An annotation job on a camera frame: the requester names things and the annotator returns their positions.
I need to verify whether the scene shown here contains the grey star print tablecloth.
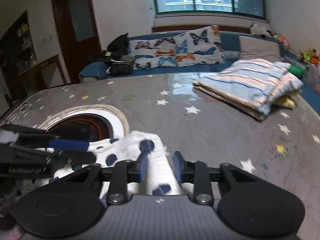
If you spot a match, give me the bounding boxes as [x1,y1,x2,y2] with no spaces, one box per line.
[0,74,320,230]

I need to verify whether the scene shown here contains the colourful plush toys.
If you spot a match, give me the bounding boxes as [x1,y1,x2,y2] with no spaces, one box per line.
[297,47,320,64]

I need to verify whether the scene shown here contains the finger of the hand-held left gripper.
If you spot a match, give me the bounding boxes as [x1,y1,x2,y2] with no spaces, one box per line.
[0,124,90,153]
[9,142,97,167]

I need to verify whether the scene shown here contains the dark shelf cabinet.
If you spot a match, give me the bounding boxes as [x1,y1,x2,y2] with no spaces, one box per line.
[0,11,38,98]

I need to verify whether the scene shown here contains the blue sofa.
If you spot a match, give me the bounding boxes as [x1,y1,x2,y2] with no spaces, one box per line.
[79,30,320,110]

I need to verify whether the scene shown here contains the yellow cloth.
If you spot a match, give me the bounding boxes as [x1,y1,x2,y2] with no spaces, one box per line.
[274,94,297,109]

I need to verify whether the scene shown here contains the black bag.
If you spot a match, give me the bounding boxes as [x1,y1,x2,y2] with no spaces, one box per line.
[107,32,129,55]

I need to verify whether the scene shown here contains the panda plush toy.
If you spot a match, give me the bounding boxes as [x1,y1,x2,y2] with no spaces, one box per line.
[250,22,273,38]

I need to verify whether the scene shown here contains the round built-in induction cooker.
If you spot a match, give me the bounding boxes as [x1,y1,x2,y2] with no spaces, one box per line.
[37,105,129,145]

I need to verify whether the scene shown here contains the pink plush toy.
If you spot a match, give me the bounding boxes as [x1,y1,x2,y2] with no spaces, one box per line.
[277,34,292,48]

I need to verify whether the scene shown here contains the brown wooden side table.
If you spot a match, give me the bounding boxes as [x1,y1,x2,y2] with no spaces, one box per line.
[19,54,67,98]

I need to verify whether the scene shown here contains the green plastic container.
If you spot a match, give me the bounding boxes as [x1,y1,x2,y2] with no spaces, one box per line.
[289,65,307,79]

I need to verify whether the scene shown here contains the white navy polka dot garment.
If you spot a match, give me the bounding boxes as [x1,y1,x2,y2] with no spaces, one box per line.
[21,130,183,200]

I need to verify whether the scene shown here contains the brown wooden door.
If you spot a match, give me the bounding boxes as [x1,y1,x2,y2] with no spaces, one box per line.
[51,0,102,83]

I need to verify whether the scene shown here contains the dark clothes pile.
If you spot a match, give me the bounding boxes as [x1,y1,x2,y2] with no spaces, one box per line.
[87,51,135,77]

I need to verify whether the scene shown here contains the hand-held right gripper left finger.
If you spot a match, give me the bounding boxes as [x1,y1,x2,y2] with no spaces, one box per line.
[51,152,150,205]

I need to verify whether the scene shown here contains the butterfly print pillow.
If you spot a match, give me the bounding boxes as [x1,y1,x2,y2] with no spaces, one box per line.
[129,36,180,70]
[175,25,225,65]

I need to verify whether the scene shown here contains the grey cushion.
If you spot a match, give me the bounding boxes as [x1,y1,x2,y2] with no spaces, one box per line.
[239,35,280,58]

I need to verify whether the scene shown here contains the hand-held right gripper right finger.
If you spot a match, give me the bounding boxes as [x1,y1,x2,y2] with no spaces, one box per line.
[171,151,266,205]

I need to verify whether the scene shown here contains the brown wooden back rail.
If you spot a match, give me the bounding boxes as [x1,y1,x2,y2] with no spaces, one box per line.
[152,25,252,33]

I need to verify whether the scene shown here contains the folded striped cloth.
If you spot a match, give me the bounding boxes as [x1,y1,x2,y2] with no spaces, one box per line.
[192,58,304,121]

